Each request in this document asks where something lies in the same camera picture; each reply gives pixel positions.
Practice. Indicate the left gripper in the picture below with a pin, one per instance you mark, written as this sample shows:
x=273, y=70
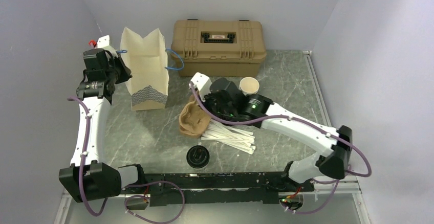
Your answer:
x=126, y=71

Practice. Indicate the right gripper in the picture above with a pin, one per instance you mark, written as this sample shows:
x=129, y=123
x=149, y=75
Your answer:
x=207, y=100

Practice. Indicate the paper bag with blue handles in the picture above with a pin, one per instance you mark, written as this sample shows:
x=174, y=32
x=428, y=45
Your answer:
x=150, y=62

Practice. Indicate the brown pulp cup carrier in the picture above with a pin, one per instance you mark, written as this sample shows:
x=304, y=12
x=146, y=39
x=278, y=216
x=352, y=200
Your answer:
x=193, y=121

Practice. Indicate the black cup lid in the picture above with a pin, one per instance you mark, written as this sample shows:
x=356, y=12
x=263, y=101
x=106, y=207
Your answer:
x=198, y=157

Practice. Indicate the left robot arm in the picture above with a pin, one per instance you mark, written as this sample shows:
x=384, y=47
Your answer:
x=88, y=177

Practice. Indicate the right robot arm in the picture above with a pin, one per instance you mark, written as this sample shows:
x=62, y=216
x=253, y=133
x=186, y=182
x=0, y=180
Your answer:
x=332, y=146

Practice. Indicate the green paper cup stack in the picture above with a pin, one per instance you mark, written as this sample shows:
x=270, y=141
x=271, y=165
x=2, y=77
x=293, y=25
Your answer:
x=249, y=85

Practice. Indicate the pile of wrapped straws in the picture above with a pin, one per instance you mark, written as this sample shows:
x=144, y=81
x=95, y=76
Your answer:
x=239, y=139

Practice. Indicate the tan plastic toolbox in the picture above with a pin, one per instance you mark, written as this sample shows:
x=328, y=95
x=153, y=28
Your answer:
x=218, y=48

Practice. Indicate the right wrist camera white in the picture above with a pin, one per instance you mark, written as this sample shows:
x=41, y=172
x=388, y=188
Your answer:
x=201, y=84

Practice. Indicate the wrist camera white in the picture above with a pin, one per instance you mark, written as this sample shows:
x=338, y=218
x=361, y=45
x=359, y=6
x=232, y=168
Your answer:
x=201, y=84
x=104, y=42

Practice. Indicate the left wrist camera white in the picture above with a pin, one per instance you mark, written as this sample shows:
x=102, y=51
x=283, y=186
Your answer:
x=104, y=42

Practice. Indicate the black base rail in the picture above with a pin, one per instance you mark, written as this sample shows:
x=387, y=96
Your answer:
x=209, y=188

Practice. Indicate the aluminium side rail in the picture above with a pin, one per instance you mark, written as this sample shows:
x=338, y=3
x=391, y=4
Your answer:
x=348, y=185

